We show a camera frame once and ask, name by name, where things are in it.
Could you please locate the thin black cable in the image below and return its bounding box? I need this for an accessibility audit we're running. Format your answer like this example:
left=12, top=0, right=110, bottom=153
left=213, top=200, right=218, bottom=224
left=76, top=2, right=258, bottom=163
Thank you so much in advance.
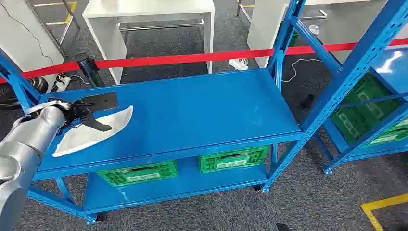
left=0, top=3, right=55, bottom=66

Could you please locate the white board panel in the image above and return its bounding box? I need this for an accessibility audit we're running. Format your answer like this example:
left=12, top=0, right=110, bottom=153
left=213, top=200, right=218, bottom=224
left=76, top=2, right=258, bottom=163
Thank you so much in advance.
left=0, top=0, right=66, bottom=94

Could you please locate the dark left robot hand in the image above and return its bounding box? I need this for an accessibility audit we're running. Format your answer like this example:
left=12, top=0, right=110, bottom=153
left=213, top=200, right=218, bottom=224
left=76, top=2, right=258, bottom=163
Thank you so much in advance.
left=48, top=97, right=113, bottom=136

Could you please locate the red barrier belt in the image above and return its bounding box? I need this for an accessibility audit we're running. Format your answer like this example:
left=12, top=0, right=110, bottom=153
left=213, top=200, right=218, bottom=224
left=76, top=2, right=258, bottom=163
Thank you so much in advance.
left=0, top=38, right=408, bottom=85

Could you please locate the metal stand frame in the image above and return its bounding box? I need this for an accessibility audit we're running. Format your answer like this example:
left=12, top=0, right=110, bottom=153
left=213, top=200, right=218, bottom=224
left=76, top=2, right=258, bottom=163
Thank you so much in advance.
left=30, top=0, right=82, bottom=45

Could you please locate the blue metal shelf rack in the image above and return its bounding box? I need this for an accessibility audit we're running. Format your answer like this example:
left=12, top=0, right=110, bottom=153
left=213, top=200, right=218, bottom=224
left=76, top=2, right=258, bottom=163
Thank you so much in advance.
left=0, top=0, right=306, bottom=226
left=292, top=0, right=408, bottom=176

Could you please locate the white table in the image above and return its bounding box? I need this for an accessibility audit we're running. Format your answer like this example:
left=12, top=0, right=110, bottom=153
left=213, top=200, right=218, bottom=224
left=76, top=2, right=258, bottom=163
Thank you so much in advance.
left=82, top=0, right=216, bottom=86

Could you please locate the metal chair frame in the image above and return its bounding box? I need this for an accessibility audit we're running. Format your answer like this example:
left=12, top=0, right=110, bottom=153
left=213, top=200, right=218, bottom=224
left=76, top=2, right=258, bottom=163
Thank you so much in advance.
left=236, top=0, right=329, bottom=24

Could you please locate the white floor cable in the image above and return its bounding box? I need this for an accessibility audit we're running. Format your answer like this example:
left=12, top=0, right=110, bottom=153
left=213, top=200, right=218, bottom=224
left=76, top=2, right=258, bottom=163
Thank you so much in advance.
left=281, top=58, right=323, bottom=84

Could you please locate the white floor device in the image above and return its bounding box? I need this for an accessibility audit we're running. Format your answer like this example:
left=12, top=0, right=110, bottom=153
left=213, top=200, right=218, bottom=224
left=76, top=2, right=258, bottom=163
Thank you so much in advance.
left=228, top=57, right=249, bottom=71

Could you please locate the green plastic crate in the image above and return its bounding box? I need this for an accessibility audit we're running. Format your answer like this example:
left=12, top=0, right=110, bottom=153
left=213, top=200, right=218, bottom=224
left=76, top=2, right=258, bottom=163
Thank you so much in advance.
left=366, top=117, right=408, bottom=148
left=329, top=72, right=404, bottom=146
left=198, top=145, right=270, bottom=174
left=97, top=159, right=179, bottom=188

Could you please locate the white curved plastic panel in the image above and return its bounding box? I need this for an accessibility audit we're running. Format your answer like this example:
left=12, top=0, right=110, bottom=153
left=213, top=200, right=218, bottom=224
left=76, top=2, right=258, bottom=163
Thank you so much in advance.
left=52, top=105, right=134, bottom=158

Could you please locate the white pillar cabinet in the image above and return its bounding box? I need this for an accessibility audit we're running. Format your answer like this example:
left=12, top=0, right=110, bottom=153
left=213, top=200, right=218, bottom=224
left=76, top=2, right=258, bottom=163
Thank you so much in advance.
left=246, top=0, right=307, bottom=69

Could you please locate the black barrier post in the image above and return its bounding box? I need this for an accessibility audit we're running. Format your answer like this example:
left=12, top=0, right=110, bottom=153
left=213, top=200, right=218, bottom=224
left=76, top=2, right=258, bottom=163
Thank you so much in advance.
left=74, top=52, right=105, bottom=88

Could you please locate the white power strip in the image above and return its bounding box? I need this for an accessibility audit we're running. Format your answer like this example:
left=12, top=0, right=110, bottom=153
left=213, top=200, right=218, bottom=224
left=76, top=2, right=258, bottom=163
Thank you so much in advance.
left=53, top=74, right=72, bottom=93

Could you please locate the black coiled cable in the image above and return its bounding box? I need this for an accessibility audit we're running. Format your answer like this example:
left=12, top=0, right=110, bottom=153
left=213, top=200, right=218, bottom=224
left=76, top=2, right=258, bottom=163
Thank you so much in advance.
left=0, top=76, right=49, bottom=108

